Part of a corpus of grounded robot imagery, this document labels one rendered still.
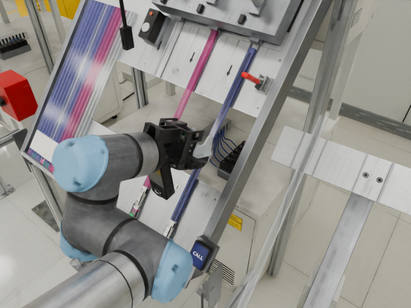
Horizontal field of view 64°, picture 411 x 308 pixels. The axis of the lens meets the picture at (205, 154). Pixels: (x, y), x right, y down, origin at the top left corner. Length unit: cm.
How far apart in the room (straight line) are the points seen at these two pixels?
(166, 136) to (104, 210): 16
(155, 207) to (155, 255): 37
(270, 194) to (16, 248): 130
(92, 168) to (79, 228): 10
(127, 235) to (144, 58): 56
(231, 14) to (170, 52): 20
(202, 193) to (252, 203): 31
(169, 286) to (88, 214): 16
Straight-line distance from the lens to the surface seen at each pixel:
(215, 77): 78
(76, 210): 51
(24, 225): 197
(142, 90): 142
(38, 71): 203
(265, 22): 72
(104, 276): 41
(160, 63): 88
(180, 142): 60
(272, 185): 109
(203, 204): 75
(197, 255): 71
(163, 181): 62
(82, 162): 45
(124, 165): 50
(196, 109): 141
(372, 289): 172
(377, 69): 246
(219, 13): 77
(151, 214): 82
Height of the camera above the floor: 140
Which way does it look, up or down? 41 degrees down
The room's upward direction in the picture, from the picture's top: straight up
